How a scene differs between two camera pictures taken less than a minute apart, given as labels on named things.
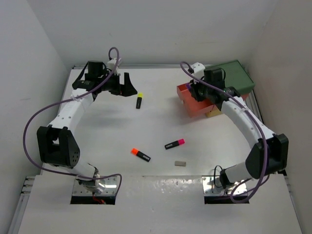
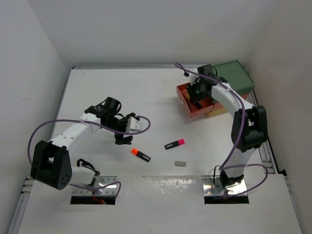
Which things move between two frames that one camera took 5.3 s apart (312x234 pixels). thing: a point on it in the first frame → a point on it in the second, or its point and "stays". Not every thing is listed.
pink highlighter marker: x=178 y=142 stays
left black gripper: x=127 y=89 → x=120 y=139
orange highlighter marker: x=135 y=152 stays
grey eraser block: x=178 y=163 stays
